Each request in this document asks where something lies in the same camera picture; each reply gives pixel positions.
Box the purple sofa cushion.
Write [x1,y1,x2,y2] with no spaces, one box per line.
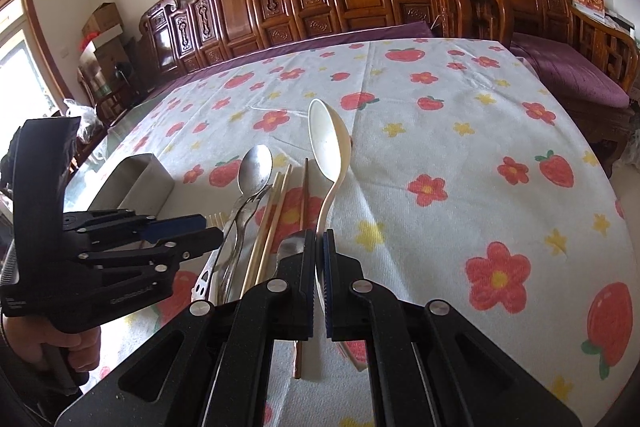
[150,20,435,98]

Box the wooden door frame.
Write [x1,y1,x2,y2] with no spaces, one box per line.
[1,0,74,108]

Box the person left hand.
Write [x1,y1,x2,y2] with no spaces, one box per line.
[0,313,102,373]

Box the metal rectangular tray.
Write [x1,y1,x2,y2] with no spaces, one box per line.
[89,153,175,216]

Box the light bamboo chopstick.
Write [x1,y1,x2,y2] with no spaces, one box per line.
[255,165,293,285]
[240,172,283,296]

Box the purple armchair cushion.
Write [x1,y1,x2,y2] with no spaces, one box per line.
[510,32,629,108]

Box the cardboard box top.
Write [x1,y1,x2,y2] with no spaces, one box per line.
[82,2,122,37]

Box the clear plastic bag left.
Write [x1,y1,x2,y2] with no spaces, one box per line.
[64,98,104,144]

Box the steel spoon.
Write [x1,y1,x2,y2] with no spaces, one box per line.
[216,144,272,305]

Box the carved wooden armchair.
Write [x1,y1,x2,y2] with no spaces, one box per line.
[471,0,639,172]

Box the strawberry flower tablecloth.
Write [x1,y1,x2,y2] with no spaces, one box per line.
[65,39,639,426]

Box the dark wooden chopstick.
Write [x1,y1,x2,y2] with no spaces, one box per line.
[293,158,309,379]

